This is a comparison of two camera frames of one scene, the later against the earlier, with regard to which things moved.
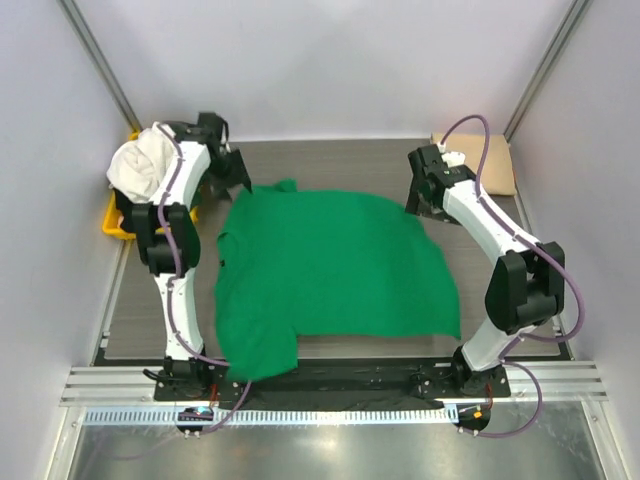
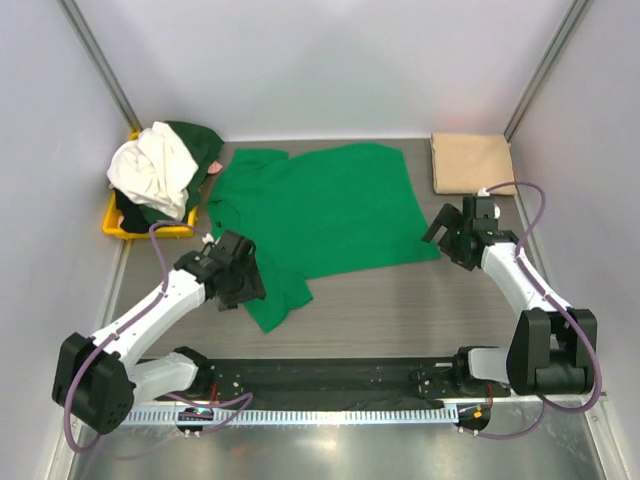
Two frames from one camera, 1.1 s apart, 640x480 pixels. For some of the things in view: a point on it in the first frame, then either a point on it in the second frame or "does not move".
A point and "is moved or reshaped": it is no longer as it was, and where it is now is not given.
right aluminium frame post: (569, 22) does not move
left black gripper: (237, 175) -> (252, 287)
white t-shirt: (139, 164) does not move
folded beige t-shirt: (499, 177) does not move
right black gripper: (414, 205) -> (452, 219)
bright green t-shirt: (294, 262) is moved or reshaped
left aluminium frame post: (100, 63) does not move
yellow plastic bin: (111, 225) does not move
